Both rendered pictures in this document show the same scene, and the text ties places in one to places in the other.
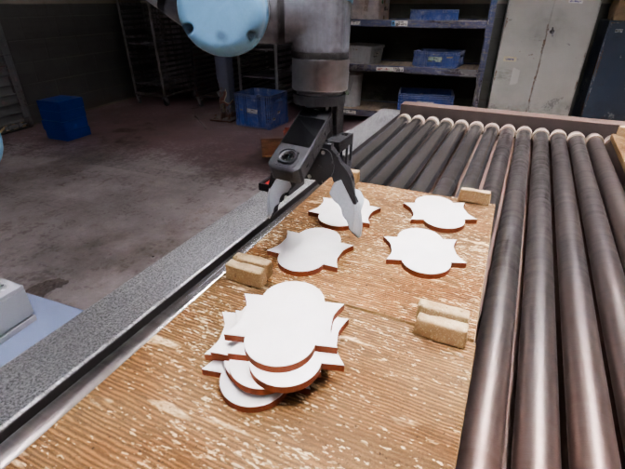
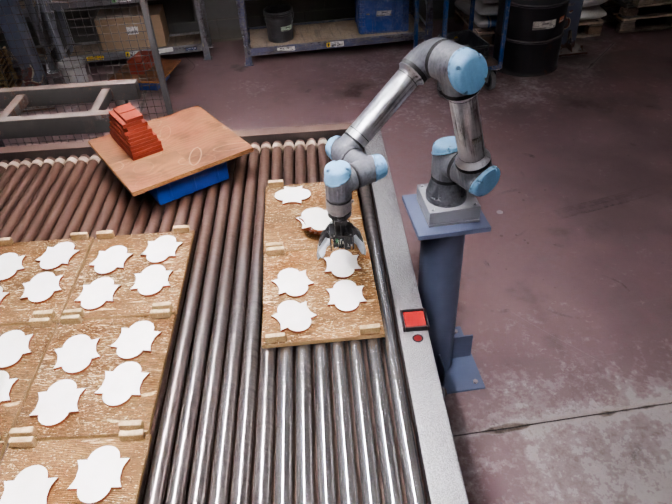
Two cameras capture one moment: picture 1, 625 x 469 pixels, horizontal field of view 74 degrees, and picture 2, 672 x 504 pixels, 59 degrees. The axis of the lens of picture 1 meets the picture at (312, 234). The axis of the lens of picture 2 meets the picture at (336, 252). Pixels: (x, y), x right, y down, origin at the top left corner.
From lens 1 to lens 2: 2.18 m
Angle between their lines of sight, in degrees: 107
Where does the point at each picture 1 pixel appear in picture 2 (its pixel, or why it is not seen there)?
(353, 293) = (311, 253)
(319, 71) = not seen: hidden behind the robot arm
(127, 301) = (392, 229)
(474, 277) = (267, 279)
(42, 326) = (423, 227)
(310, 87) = not seen: hidden behind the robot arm
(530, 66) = not seen: outside the picture
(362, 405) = (290, 226)
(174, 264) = (398, 247)
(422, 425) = (273, 227)
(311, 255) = (338, 259)
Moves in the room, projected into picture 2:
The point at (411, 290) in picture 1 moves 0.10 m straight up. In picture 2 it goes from (290, 263) to (287, 239)
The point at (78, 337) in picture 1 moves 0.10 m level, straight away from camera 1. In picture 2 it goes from (389, 216) to (416, 222)
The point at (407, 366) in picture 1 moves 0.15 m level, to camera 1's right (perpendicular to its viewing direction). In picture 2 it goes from (282, 238) to (241, 253)
